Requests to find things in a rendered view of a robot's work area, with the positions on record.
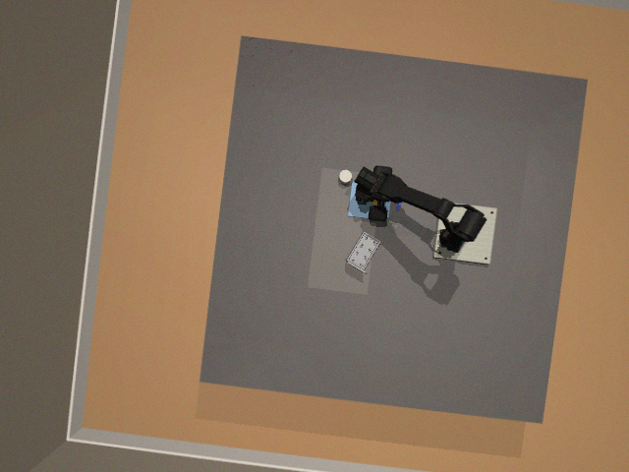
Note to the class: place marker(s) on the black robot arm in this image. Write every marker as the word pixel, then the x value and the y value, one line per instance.
pixel 389 187

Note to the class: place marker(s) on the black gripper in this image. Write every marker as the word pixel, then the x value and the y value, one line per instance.
pixel 379 212

